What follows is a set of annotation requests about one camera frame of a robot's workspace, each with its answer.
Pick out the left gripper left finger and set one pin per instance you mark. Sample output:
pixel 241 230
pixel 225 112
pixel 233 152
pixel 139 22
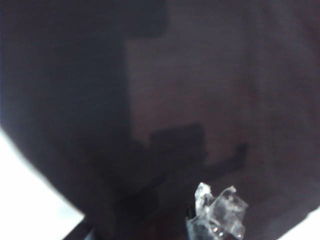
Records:
pixel 81 230

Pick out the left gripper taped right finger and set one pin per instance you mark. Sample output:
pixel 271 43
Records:
pixel 220 215

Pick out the black polo shirt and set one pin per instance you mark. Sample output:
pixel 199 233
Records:
pixel 160 87

